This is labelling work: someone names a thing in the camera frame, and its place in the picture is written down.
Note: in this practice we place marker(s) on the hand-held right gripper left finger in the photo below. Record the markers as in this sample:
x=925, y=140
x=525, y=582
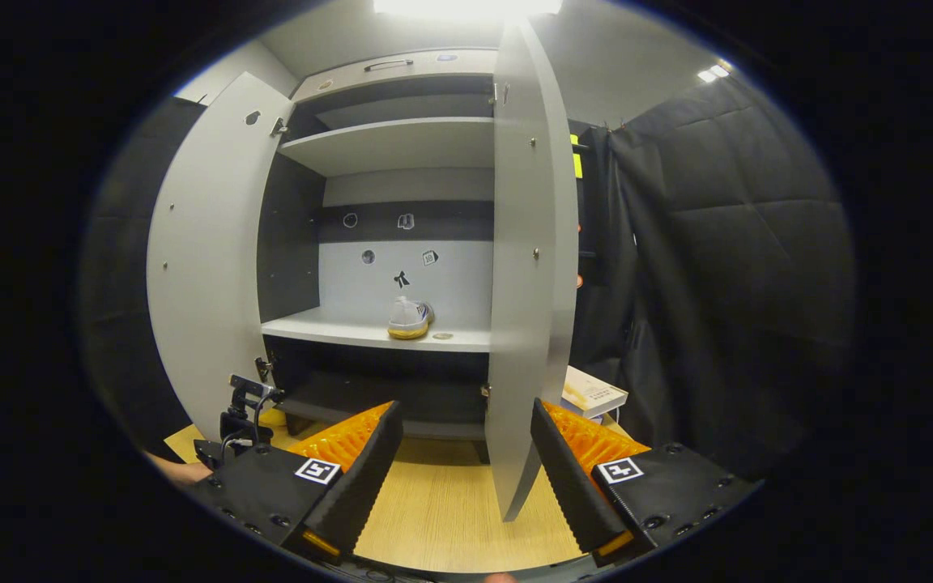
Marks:
x=369, y=486

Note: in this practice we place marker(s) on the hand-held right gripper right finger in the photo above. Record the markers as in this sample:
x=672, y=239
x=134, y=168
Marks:
x=568, y=486

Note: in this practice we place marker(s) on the white cabinet door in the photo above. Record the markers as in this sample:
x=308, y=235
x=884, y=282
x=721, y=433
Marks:
x=527, y=283
x=207, y=259

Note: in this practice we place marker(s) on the white canvas shoe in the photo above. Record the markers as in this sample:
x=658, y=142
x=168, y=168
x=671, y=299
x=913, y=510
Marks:
x=408, y=317

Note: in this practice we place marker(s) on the white shoe cabinet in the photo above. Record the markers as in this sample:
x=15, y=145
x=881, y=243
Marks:
x=402, y=146

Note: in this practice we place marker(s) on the light cover book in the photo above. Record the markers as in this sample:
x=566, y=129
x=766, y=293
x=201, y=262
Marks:
x=592, y=393

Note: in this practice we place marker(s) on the black backdrop cloth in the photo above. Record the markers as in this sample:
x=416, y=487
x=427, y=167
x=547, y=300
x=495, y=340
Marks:
x=742, y=267

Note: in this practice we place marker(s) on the small ceiling light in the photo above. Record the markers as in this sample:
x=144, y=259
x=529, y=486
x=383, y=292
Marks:
x=713, y=73

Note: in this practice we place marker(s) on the large ceiling light panel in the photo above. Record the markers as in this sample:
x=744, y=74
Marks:
x=466, y=6

